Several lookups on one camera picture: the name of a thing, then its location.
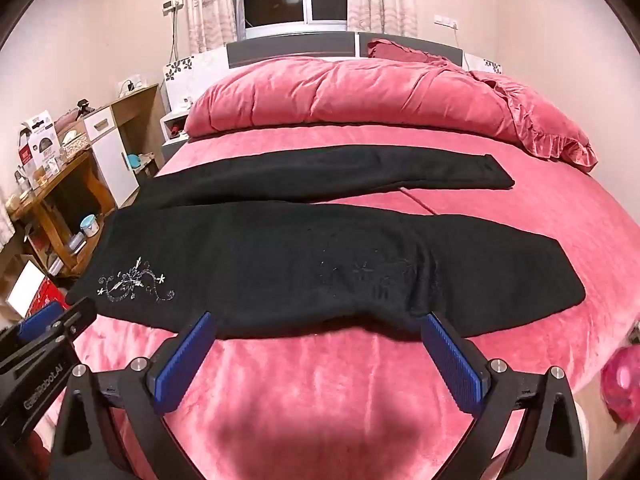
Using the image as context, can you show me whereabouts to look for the pink cord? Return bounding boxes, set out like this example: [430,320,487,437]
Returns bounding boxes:
[399,186,442,217]

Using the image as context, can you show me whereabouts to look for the white flower-print headboard panel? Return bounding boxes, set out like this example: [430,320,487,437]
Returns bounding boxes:
[162,52,231,111]
[462,55,503,76]

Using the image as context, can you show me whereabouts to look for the pink duvet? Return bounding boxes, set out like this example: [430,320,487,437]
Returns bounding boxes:
[184,55,531,148]

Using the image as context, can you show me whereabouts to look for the grey headboard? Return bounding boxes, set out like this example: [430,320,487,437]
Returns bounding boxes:
[226,31,466,68]

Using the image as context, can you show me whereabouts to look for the black pants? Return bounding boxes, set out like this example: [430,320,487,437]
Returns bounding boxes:
[65,145,587,341]

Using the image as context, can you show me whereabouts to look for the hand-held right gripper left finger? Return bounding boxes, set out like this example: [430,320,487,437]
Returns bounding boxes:
[50,311,218,480]

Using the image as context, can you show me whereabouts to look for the dark red pillow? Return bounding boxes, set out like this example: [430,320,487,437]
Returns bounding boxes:
[366,38,451,66]

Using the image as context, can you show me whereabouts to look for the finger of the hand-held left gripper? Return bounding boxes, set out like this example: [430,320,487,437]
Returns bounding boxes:
[15,302,64,344]
[46,296,99,347]

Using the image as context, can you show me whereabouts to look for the pink bed sheet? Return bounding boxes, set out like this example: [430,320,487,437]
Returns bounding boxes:
[50,125,640,480]

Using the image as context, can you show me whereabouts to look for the white and red carton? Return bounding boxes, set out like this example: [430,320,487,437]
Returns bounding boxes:
[19,110,63,171]

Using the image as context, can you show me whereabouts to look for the pink patterned ball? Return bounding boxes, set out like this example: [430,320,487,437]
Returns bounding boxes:
[600,345,640,426]

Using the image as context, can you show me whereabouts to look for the red box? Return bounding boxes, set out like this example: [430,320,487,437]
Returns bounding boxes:
[22,277,68,321]

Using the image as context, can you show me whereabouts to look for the white nightstand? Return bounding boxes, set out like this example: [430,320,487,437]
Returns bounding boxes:
[160,110,193,161]

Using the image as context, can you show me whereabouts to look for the wooden side table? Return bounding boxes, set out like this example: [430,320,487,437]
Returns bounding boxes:
[7,147,118,278]

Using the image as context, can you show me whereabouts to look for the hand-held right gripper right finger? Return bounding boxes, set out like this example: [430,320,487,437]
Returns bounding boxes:
[421,311,588,480]

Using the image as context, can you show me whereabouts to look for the wooden cabinet with white doors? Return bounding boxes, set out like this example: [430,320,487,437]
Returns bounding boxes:
[82,84,166,208]

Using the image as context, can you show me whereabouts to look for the pink ruffled pillow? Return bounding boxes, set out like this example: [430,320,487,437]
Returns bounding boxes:
[467,67,599,175]

